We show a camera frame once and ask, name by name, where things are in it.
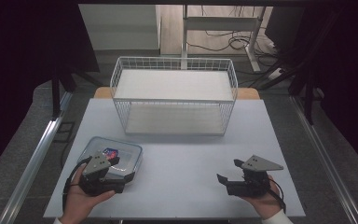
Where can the red and blue packet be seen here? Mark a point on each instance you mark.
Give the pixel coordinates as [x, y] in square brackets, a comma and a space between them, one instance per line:
[111, 153]

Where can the black metal stand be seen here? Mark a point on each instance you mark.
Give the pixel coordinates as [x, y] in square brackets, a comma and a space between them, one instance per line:
[304, 74]
[56, 93]

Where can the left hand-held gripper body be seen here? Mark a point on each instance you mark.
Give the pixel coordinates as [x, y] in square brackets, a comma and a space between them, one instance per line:
[97, 183]

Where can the person's right hand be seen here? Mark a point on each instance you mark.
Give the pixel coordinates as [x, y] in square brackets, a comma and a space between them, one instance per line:
[265, 203]

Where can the aluminium rail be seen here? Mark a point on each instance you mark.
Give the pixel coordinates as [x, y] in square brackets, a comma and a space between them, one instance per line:
[32, 168]
[323, 158]

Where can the clear plastic box blue-rimmed lid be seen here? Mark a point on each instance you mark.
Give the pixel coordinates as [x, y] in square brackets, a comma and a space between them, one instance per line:
[118, 155]

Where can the person's left hand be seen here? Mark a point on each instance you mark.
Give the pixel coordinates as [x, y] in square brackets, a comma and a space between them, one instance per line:
[80, 202]

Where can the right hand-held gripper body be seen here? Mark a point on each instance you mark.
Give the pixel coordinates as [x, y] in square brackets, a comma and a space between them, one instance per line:
[251, 185]

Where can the wooden table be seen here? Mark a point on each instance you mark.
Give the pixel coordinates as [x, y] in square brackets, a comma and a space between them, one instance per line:
[103, 92]

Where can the white metal desk frame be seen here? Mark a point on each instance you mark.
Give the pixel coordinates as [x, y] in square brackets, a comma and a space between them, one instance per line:
[220, 23]

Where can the white cabinet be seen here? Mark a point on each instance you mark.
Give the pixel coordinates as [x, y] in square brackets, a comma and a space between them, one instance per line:
[119, 26]

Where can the white power strip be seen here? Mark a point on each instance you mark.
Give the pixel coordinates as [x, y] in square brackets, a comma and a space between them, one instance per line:
[275, 74]

